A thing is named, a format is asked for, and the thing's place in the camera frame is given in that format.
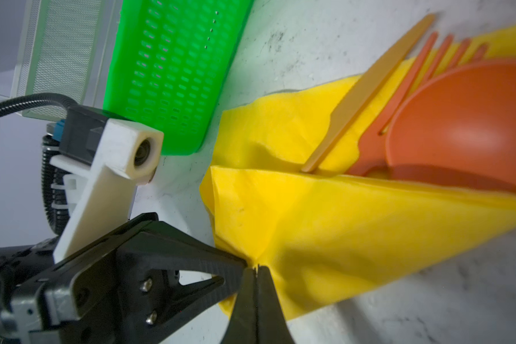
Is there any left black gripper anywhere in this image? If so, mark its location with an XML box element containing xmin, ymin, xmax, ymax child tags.
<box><xmin>0</xmin><ymin>226</ymin><xmax>125</xmax><ymax>343</ymax></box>

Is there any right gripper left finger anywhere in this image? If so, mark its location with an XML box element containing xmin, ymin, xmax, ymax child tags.
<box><xmin>221</xmin><ymin>268</ymin><xmax>257</xmax><ymax>344</ymax></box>

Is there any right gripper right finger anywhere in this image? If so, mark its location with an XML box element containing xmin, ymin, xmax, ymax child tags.
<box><xmin>256</xmin><ymin>266</ymin><xmax>295</xmax><ymax>344</ymax></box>

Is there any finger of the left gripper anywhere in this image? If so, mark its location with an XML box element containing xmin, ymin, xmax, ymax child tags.
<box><xmin>44</xmin><ymin>213</ymin><xmax>247</xmax><ymax>343</ymax></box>

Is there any yellow paper napkin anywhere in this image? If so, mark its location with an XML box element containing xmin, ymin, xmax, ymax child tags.
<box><xmin>198</xmin><ymin>19</ymin><xmax>516</xmax><ymax>321</ymax></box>

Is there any orange plastic knife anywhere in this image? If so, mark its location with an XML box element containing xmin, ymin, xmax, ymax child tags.
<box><xmin>300</xmin><ymin>14</ymin><xmax>437</xmax><ymax>173</ymax></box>

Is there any green plastic basket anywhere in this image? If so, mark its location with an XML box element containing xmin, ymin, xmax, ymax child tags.
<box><xmin>103</xmin><ymin>0</ymin><xmax>252</xmax><ymax>156</ymax></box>

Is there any orange plastic spoon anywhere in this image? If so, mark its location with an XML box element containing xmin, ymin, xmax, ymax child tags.
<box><xmin>386</xmin><ymin>58</ymin><xmax>516</xmax><ymax>193</ymax></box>

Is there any white mesh two-tier shelf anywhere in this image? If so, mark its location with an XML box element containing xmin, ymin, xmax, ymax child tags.
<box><xmin>10</xmin><ymin>0</ymin><xmax>123</xmax><ymax>108</ymax></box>

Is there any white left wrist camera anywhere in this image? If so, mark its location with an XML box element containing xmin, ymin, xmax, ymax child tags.
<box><xmin>51</xmin><ymin>105</ymin><xmax>164</xmax><ymax>262</ymax></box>

